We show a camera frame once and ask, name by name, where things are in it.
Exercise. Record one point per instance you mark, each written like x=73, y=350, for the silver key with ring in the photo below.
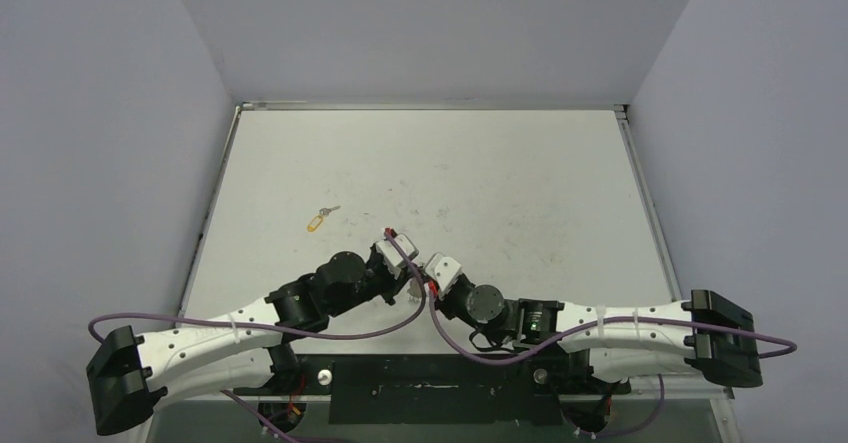
x=324, y=212

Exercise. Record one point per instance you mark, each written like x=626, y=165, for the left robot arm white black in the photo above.
x=130, y=373

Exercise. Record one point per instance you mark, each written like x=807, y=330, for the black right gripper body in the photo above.
x=436, y=297

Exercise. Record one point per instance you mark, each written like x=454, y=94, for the silver carabiner keyring with rings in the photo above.
x=416, y=292

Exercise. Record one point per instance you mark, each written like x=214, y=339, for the yellow key tag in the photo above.
x=315, y=223

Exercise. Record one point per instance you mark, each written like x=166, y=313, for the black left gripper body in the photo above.
x=379, y=282

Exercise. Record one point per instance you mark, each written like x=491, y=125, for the aluminium front rail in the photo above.
x=662, y=394

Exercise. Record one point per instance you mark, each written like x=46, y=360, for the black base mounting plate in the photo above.
x=466, y=408

